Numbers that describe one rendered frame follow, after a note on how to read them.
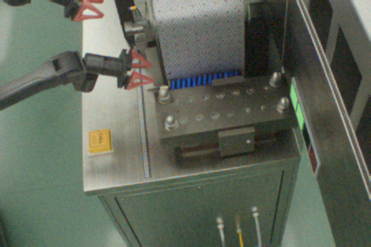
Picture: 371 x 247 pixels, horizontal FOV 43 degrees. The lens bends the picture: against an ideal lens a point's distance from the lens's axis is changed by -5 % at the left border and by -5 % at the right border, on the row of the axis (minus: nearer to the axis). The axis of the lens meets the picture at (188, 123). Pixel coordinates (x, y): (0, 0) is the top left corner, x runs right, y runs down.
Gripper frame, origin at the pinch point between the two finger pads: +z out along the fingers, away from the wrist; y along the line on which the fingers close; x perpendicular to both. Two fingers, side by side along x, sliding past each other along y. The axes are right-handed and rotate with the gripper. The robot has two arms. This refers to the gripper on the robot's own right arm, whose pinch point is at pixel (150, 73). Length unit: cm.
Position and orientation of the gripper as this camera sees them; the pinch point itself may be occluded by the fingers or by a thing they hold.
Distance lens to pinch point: 143.9
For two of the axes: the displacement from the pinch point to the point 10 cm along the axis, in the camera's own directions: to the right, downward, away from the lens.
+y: 1.1, 8.3, -5.5
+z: 9.2, 1.3, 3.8
